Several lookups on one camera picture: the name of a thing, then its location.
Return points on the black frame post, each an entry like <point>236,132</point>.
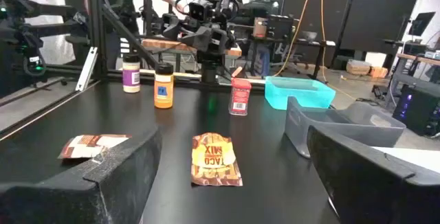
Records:
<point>96,28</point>

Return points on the black frame rail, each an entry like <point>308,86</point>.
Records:
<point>113,75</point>

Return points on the brown box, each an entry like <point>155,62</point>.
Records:
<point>260,27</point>

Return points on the purple packet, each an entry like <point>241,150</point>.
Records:
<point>131,79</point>

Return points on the wooden table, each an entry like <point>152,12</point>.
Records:
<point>161,44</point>

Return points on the black frame brace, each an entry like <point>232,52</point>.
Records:
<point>137,42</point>

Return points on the taco mix packet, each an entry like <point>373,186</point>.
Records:
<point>214,162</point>

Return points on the red spice tin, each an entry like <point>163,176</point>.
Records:
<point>240,97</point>

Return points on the cardboard box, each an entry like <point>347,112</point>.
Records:
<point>378,72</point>
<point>358,67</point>

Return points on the black partition panel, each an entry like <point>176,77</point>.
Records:
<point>378,11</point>

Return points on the black computer tower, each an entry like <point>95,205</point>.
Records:
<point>416,110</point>

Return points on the orange spice jar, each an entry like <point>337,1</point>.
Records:
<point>163,93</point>

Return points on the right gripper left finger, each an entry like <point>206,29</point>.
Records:
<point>103,189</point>

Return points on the black equipment box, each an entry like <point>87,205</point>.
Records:
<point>280,27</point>

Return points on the teal plastic bin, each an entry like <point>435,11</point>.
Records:
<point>299,95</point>

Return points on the black monitor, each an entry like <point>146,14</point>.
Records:
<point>421,23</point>

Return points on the black background robot arm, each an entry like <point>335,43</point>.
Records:
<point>20,35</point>

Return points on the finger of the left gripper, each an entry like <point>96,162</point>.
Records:
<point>218,40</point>
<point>172,26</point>

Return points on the white metal strip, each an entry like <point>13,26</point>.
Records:
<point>86,69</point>

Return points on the grey translucent plastic bin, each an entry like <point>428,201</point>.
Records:
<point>343,128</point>

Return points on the wood top desk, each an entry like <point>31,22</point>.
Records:
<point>416,58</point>

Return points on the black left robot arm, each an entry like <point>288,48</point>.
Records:
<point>209,69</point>

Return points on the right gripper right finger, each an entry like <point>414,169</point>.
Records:
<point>361,182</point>

